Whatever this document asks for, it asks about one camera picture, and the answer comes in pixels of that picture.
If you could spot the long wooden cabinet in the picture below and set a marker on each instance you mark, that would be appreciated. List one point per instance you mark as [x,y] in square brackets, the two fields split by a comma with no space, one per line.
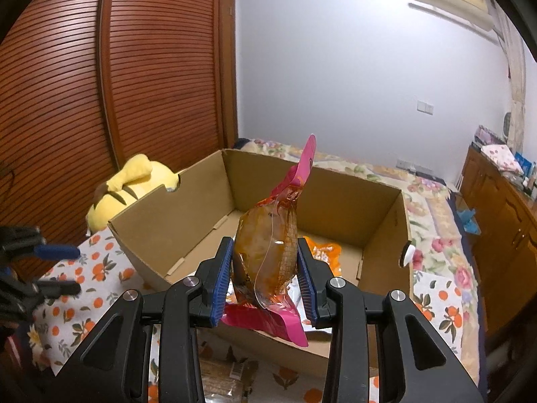
[499,235]

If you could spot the folded floral cloth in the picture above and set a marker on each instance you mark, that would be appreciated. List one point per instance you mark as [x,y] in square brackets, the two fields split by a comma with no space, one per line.
[501,157]

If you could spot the pale patterned curtain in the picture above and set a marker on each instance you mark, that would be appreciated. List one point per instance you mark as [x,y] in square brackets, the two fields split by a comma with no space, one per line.
[516,71]

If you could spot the brown cardboard box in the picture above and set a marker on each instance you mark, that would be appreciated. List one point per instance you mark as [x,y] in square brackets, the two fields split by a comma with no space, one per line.
[268,184]

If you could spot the teal cloth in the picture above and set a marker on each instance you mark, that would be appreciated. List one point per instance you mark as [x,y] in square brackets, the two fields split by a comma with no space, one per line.
[467,220]

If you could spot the orange fruit print blanket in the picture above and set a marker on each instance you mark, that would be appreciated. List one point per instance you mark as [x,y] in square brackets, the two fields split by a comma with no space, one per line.
[84,277]

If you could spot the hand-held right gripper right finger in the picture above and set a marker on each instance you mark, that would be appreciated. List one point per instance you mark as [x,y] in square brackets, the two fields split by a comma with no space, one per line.
[308,285]

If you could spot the wooden louvred wardrobe door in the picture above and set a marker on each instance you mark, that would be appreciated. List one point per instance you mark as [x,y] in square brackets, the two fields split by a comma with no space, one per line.
[168,71]
[50,113]

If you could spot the blue packet on cabinet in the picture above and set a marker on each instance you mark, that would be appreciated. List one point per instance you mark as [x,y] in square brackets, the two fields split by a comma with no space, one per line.
[523,161]

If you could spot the pink clear chicken snack packet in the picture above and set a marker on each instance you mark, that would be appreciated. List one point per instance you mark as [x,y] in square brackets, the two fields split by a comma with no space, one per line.
[264,252]

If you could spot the white wall switch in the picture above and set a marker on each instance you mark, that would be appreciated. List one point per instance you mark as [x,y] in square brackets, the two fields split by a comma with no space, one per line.
[426,107]

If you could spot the yellow plush toy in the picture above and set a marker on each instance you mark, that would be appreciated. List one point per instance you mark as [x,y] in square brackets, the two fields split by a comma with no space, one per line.
[126,180]

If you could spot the white round object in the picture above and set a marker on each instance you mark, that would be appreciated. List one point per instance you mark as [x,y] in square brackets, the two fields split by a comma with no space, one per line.
[407,254]

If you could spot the purple patterned box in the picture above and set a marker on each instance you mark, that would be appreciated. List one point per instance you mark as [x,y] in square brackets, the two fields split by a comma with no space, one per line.
[486,136]

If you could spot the brown cracker packet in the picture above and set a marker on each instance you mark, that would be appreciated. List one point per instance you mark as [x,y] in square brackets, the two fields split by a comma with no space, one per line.
[218,382]

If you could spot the small white desk fan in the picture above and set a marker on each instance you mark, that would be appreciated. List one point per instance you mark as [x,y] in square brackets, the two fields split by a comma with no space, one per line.
[507,125]

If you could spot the long white clear snack packet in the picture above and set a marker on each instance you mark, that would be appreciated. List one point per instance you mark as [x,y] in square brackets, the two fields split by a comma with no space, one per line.
[295,291]

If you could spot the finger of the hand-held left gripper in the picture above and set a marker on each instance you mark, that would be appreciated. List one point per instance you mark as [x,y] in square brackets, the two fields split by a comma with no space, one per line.
[58,252]
[58,289]

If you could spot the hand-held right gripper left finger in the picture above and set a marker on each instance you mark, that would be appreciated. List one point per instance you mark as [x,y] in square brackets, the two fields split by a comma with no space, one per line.
[222,281]

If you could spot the orange snack packet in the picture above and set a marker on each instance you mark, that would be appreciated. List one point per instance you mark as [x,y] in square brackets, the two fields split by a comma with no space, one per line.
[325,256]

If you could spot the dark cloth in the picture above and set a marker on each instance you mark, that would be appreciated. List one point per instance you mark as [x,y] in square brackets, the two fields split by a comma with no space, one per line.
[241,143]

